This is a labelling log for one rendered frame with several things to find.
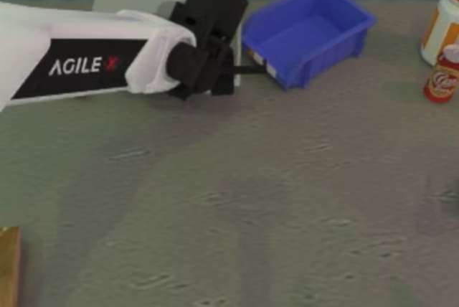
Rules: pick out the blue plastic storage bin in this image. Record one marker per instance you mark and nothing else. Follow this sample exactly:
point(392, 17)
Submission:
point(305, 38)

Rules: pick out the small red labelled bottle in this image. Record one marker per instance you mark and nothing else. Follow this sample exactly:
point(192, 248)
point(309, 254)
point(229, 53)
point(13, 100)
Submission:
point(442, 81)

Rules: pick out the white glue bottle orange label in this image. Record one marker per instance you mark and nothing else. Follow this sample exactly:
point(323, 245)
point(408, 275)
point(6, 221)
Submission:
point(443, 27)

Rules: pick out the wooden block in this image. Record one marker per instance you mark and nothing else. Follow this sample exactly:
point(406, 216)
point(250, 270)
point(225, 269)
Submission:
point(9, 267)

